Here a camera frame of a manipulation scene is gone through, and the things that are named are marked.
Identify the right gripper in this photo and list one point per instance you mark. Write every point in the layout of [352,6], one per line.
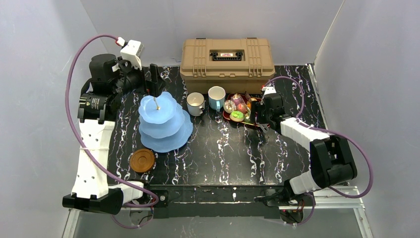
[260,113]

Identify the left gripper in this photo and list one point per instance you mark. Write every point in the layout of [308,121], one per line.
[144,80]

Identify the green frosted donut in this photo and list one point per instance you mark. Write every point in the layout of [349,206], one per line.
[237,116]

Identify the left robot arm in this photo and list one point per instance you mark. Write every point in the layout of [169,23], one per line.
[100,100]

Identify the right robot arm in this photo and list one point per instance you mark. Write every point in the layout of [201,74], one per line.
[331,160]

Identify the pink round pastry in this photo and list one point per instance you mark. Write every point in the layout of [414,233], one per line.
[242,107]

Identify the red serving tray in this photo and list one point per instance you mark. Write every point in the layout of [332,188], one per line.
[248,101]

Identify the pink cupcake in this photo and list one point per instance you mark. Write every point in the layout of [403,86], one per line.
[237,99]

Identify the chocolate sprinkle donut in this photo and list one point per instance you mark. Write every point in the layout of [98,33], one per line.
[229,106]

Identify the white mug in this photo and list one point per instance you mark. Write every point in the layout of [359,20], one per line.
[195,104]

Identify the blue three-tier cake stand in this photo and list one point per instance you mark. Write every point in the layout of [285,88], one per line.
[164,125]

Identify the tan plastic toolbox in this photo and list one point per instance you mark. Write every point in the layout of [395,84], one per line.
[236,65]

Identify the light blue mug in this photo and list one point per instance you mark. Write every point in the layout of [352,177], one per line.
[216,97]

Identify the brown wooden coaster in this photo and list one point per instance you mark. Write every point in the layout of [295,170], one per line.
[142,160]

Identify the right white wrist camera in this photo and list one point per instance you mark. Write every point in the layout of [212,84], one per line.
[266,90]

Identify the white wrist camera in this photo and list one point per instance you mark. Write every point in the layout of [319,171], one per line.
[266,90]
[132,53]

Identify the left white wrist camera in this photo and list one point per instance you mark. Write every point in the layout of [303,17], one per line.
[132,53]

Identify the aluminium frame rail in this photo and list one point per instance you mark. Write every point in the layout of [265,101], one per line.
[328,199]

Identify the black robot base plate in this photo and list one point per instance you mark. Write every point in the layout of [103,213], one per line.
[178,201]

